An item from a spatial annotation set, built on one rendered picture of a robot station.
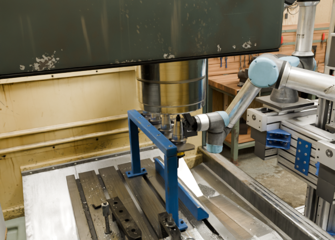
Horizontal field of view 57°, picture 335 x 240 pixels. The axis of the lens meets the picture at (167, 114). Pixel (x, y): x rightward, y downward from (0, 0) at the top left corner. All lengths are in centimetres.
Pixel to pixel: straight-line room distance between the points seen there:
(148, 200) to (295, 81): 76
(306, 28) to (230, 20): 127
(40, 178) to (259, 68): 123
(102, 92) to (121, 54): 119
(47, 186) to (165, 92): 123
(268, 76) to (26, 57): 95
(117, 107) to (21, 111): 49
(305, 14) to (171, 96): 132
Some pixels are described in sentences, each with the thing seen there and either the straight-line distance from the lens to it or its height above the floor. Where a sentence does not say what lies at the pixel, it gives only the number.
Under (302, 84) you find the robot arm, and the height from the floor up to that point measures 138.
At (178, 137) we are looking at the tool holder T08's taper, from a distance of 108.
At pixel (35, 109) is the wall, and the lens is 171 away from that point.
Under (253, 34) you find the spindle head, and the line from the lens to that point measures 65.
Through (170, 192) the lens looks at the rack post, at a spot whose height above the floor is 106.
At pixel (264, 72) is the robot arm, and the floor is 142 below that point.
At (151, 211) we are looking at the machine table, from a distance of 130.
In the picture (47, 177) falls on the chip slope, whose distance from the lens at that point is 180.
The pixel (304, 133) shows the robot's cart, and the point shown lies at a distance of 168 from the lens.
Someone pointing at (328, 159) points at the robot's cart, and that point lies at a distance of 144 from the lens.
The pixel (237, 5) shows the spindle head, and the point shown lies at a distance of 63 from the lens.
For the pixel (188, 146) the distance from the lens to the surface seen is 107.
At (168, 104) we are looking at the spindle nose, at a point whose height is 147.
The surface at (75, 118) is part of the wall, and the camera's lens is 174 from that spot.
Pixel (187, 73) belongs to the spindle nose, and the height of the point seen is 154.
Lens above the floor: 166
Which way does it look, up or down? 19 degrees down
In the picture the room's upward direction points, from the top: 2 degrees counter-clockwise
